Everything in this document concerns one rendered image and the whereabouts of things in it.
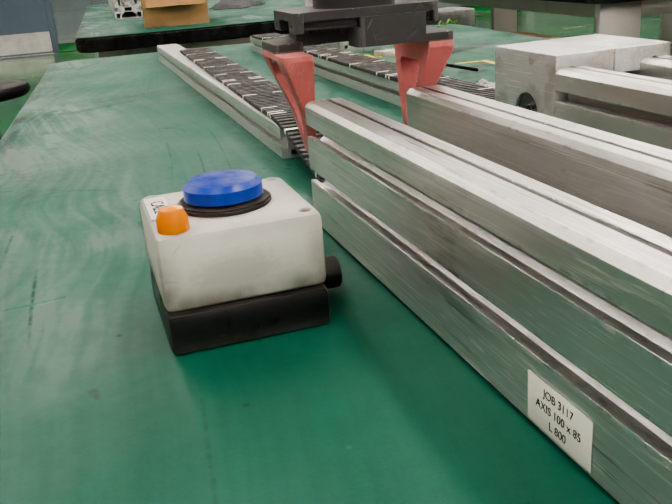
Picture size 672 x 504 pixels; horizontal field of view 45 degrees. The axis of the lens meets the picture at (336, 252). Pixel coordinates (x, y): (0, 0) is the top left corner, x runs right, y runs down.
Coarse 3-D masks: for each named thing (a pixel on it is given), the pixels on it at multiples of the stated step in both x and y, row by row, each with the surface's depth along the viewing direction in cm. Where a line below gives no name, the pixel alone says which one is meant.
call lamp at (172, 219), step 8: (160, 208) 37; (168, 208) 37; (176, 208) 37; (160, 216) 37; (168, 216) 37; (176, 216) 37; (184, 216) 37; (160, 224) 37; (168, 224) 37; (176, 224) 37; (184, 224) 37; (160, 232) 37; (168, 232) 37; (176, 232) 37
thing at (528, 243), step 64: (320, 128) 51; (384, 128) 43; (448, 128) 50; (512, 128) 42; (576, 128) 40; (320, 192) 53; (384, 192) 42; (448, 192) 34; (512, 192) 31; (576, 192) 38; (640, 192) 34; (384, 256) 43; (448, 256) 35; (512, 256) 32; (576, 256) 26; (640, 256) 24; (448, 320) 37; (512, 320) 33; (576, 320) 26; (640, 320) 25; (512, 384) 32; (576, 384) 27; (640, 384) 24; (576, 448) 28; (640, 448) 24
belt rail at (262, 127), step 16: (160, 48) 154; (176, 48) 151; (176, 64) 136; (192, 64) 125; (192, 80) 121; (208, 80) 107; (208, 96) 110; (224, 96) 98; (224, 112) 100; (240, 112) 94; (256, 112) 82; (256, 128) 83; (272, 128) 77; (272, 144) 78; (288, 144) 75
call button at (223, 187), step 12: (192, 180) 41; (204, 180) 40; (216, 180) 40; (228, 180) 40; (240, 180) 40; (252, 180) 40; (192, 192) 39; (204, 192) 39; (216, 192) 39; (228, 192) 39; (240, 192) 39; (252, 192) 40; (192, 204) 40; (204, 204) 39; (216, 204) 39; (228, 204) 39
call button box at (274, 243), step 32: (288, 192) 42; (192, 224) 38; (224, 224) 38; (256, 224) 38; (288, 224) 38; (320, 224) 39; (160, 256) 37; (192, 256) 37; (224, 256) 38; (256, 256) 38; (288, 256) 39; (320, 256) 39; (160, 288) 39; (192, 288) 38; (224, 288) 38; (256, 288) 39; (288, 288) 39; (320, 288) 40; (192, 320) 38; (224, 320) 39; (256, 320) 39; (288, 320) 40; (320, 320) 40
